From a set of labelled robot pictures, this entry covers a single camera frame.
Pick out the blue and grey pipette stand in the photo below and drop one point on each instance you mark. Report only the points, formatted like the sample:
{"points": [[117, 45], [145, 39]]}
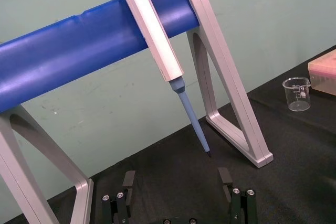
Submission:
{"points": [[78, 48]]}

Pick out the small clear glass beaker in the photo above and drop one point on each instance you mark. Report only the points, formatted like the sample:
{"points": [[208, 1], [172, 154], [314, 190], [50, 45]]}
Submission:
{"points": [[298, 94]]}

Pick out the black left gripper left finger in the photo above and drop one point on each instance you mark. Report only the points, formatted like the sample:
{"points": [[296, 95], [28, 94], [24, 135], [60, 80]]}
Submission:
{"points": [[121, 203]]}

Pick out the pink pipette tip box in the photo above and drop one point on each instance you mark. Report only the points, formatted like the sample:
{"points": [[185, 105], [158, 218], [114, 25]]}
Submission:
{"points": [[323, 73]]}

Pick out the black table cloth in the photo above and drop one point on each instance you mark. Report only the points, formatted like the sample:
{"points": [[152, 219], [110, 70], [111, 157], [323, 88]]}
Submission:
{"points": [[288, 155]]}

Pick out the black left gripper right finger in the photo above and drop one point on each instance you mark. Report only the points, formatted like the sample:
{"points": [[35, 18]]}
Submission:
{"points": [[237, 203]]}

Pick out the white and blue pipette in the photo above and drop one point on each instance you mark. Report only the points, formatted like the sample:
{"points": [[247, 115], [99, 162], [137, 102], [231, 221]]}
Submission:
{"points": [[155, 32]]}

